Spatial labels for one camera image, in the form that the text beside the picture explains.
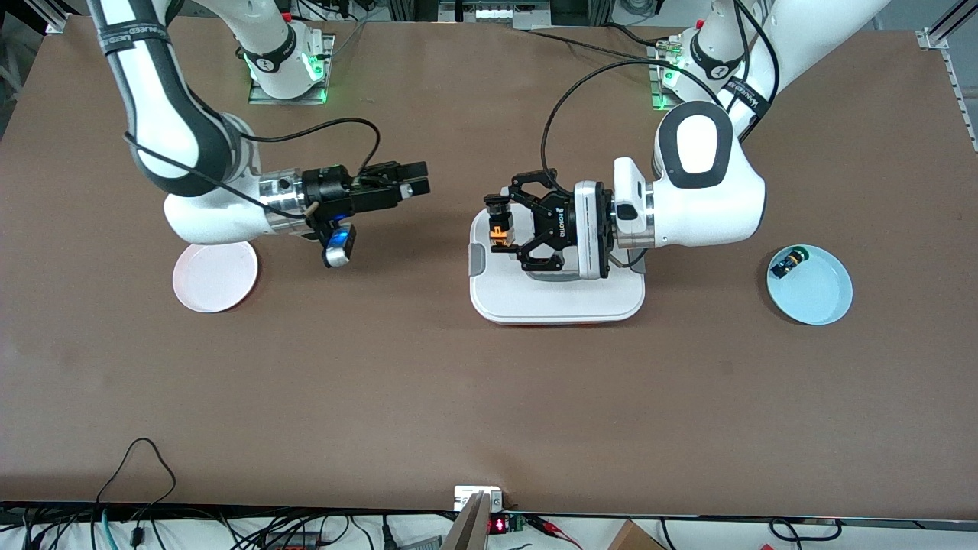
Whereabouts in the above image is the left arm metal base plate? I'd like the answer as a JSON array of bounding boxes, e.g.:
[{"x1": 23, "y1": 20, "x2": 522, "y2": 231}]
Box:
[{"x1": 649, "y1": 44, "x2": 734, "y2": 113}]

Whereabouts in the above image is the light blue round plate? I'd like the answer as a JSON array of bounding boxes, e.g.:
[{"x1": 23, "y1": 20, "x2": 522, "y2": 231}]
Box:
[{"x1": 766, "y1": 244, "x2": 853, "y2": 326}]

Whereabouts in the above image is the white lidded container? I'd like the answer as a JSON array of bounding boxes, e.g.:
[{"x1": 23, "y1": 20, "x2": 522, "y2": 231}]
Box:
[{"x1": 468, "y1": 205, "x2": 646, "y2": 327}]

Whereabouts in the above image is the aluminium rack with light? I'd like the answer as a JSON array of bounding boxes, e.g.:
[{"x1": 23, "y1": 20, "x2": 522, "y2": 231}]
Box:
[{"x1": 439, "y1": 0, "x2": 552, "y2": 24}]

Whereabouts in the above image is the small white box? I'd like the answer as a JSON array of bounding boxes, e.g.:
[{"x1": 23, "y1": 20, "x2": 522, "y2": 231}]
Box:
[{"x1": 454, "y1": 486, "x2": 504, "y2": 513}]

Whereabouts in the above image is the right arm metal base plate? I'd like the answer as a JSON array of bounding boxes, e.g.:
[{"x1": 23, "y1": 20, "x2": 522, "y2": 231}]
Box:
[{"x1": 248, "y1": 34, "x2": 335, "y2": 106}]

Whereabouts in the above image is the black looped cable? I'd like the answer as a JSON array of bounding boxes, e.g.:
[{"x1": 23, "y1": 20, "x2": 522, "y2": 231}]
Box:
[{"x1": 95, "y1": 437, "x2": 177, "y2": 510}]

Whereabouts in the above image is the brown cardboard box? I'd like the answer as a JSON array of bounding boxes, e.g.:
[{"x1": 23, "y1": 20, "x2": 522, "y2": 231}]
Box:
[{"x1": 607, "y1": 519, "x2": 668, "y2": 550}]

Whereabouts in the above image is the orange push-button switch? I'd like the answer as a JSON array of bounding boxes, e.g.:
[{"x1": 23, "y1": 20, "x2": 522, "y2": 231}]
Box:
[{"x1": 486, "y1": 197, "x2": 517, "y2": 250}]

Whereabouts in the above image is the pink round plate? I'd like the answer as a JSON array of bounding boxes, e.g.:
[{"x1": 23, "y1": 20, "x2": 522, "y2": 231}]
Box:
[{"x1": 173, "y1": 241, "x2": 259, "y2": 314}]

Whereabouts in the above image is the grey metal bar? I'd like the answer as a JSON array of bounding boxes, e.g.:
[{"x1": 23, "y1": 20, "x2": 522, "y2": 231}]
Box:
[{"x1": 441, "y1": 491, "x2": 491, "y2": 550}]

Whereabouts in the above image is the aluminium table corner rail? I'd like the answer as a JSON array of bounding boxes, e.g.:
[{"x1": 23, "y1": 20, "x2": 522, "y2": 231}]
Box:
[{"x1": 916, "y1": 0, "x2": 978, "y2": 155}]

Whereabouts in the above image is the blue green push-button switch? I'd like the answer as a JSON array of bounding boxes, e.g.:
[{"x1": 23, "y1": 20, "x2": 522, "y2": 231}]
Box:
[{"x1": 770, "y1": 247, "x2": 811, "y2": 280}]

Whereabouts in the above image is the black cable on table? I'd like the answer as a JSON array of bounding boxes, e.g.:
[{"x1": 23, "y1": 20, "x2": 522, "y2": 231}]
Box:
[{"x1": 526, "y1": 28, "x2": 675, "y2": 59}]

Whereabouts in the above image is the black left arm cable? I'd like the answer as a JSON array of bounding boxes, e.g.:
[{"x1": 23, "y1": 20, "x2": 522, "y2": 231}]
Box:
[{"x1": 540, "y1": 0, "x2": 782, "y2": 193}]

